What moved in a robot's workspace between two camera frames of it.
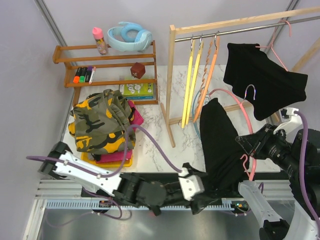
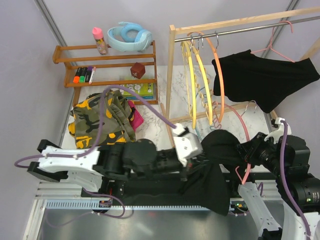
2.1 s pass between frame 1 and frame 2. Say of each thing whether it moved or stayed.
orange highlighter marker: stayed
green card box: stayed
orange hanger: moved
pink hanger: moved
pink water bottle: stayed
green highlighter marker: stayed
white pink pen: stayed
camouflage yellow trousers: stayed
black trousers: moved
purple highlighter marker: stayed
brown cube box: stayed
